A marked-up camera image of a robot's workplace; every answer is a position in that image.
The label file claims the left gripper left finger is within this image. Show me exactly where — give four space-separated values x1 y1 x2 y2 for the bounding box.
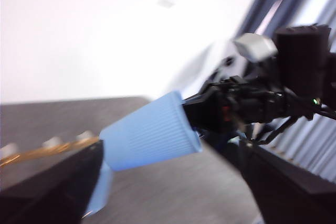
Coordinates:
0 140 105 224

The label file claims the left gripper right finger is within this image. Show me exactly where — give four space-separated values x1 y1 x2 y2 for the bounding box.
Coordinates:
209 140 336 224

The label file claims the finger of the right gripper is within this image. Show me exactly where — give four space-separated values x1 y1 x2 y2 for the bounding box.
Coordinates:
182 83 211 132

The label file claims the blue ribbed plastic cup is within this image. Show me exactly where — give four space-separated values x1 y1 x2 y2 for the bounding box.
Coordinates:
99 90 203 172
84 159 114 218

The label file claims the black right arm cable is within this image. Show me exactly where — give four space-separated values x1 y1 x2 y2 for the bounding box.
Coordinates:
244 103 336 147

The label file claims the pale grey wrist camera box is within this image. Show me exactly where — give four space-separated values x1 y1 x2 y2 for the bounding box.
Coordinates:
232 33 278 63

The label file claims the gold wire cup rack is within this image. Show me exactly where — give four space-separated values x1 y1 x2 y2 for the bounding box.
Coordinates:
0 129 99 168

